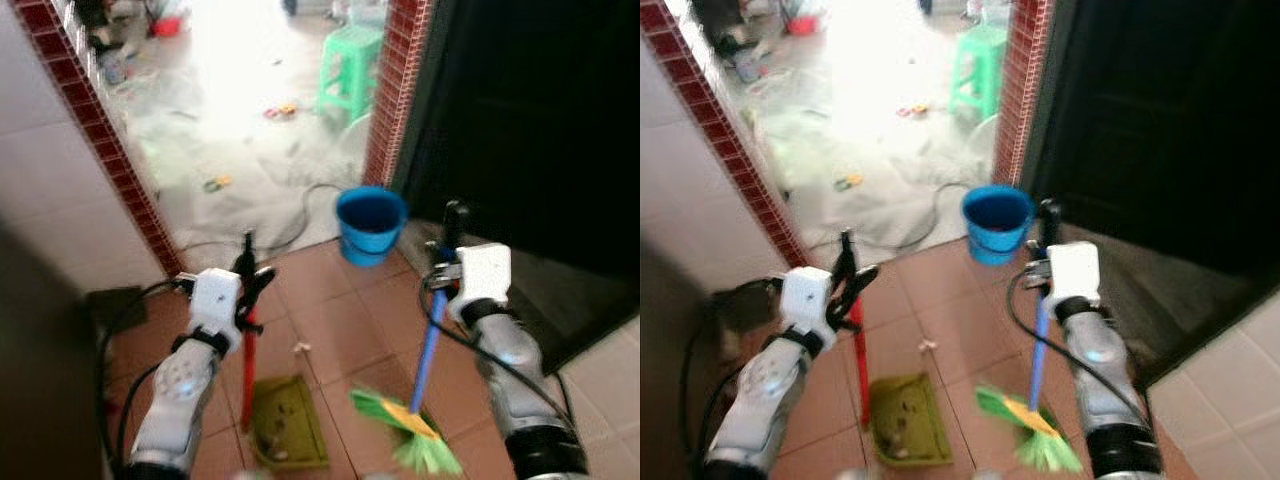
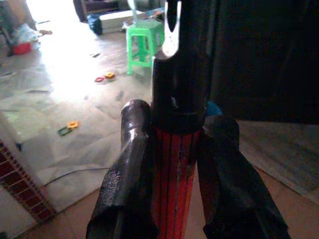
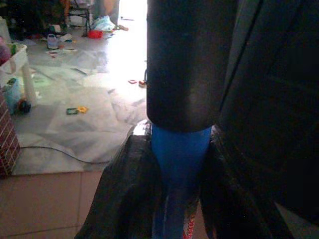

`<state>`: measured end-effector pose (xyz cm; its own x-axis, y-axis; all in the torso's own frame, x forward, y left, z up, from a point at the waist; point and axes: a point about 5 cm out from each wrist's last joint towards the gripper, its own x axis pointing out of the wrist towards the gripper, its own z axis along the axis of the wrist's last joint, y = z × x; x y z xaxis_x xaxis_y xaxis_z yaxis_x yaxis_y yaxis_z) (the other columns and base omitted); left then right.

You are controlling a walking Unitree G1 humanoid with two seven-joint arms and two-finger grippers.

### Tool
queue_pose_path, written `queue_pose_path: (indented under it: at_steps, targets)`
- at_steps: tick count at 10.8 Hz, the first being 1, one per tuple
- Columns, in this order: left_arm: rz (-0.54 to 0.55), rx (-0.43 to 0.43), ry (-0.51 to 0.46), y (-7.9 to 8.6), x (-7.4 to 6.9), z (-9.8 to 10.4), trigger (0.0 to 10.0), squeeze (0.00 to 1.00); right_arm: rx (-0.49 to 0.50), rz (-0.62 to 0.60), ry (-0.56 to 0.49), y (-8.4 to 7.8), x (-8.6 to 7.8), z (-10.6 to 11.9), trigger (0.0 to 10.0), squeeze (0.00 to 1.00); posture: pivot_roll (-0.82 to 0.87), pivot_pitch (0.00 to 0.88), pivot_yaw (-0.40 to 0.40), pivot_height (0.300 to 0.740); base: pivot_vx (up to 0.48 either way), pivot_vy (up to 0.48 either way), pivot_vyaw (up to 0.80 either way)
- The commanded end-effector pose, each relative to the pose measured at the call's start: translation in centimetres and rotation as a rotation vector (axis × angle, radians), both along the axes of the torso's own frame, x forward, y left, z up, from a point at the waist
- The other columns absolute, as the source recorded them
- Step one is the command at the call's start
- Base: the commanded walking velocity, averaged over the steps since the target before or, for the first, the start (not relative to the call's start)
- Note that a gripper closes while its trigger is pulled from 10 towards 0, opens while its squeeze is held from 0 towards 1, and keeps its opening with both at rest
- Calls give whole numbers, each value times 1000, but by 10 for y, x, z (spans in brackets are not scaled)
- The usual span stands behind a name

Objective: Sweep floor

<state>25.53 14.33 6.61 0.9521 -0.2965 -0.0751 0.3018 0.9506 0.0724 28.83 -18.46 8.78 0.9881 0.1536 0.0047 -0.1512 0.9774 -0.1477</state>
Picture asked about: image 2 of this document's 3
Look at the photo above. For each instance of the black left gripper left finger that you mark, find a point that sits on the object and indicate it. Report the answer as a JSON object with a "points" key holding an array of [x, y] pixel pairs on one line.
{"points": [[127, 179]]}

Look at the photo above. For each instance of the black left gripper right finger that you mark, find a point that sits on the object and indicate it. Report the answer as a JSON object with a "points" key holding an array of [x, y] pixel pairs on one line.
{"points": [[229, 179]]}

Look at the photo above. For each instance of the blue plastic bucket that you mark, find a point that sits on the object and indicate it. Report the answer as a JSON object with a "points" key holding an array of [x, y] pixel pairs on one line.
{"points": [[213, 109]]}

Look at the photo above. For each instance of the orange square toy block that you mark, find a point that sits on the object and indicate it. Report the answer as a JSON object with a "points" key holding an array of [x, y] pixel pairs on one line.
{"points": [[73, 125]]}

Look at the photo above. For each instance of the dark wooden door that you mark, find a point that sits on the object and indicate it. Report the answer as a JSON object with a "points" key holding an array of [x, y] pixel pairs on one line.
{"points": [[261, 62]]}

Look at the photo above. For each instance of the green plastic stool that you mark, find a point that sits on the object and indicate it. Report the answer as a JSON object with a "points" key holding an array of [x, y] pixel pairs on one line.
{"points": [[144, 27]]}

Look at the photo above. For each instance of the white flat box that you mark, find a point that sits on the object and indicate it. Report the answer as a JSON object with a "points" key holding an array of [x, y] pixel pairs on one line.
{"points": [[119, 20]]}

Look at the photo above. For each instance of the red plastic basin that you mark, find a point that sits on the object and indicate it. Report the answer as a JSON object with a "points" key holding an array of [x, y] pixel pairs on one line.
{"points": [[22, 48]]}

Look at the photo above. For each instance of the white plastic bag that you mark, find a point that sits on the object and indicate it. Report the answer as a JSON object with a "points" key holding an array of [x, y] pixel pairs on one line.
{"points": [[25, 33]]}

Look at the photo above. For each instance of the green square toy frame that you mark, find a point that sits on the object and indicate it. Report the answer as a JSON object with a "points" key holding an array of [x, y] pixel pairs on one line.
{"points": [[63, 131]]}

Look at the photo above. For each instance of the small red toy frame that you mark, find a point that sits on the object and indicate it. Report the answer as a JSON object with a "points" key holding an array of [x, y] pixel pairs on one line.
{"points": [[99, 79]]}

